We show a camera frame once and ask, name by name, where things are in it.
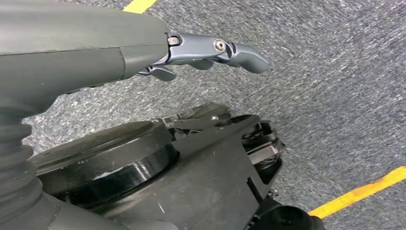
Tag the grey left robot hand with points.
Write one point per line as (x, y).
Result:
(79, 47)

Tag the yellow floor tape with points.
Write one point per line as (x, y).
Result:
(358, 192)
(139, 5)

